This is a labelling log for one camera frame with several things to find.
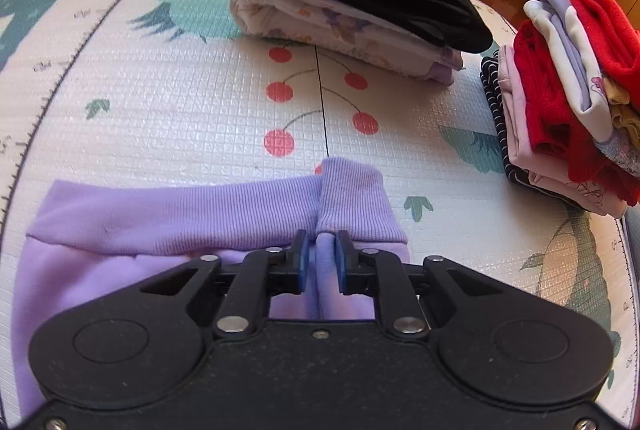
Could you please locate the red folded sweater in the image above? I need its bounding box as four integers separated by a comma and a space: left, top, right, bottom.
512, 0, 639, 207

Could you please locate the purple sweatshirt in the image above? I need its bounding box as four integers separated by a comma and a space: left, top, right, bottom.
11, 158, 409, 416

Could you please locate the cartoon foam play mat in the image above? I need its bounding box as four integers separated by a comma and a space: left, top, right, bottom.
1, 0, 639, 424

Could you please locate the white floral folded garment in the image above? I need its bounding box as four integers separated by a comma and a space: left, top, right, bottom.
230, 0, 463, 85

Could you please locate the pink folded garment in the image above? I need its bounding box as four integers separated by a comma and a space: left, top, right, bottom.
498, 45, 627, 217

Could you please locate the striped folded garment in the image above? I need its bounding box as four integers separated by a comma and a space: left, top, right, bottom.
480, 53, 584, 210

